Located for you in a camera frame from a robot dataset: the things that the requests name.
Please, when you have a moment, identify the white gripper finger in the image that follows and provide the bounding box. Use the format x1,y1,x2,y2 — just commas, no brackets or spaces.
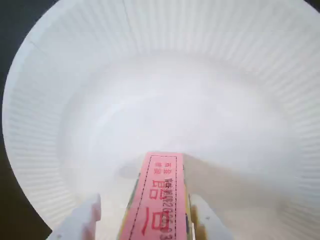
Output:
187,193,235,240
50,192,102,240

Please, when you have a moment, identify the pink small box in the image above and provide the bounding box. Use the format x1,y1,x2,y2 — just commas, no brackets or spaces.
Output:
116,151,196,240

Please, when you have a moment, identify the white paper plate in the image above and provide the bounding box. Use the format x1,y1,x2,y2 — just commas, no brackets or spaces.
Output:
1,0,320,240

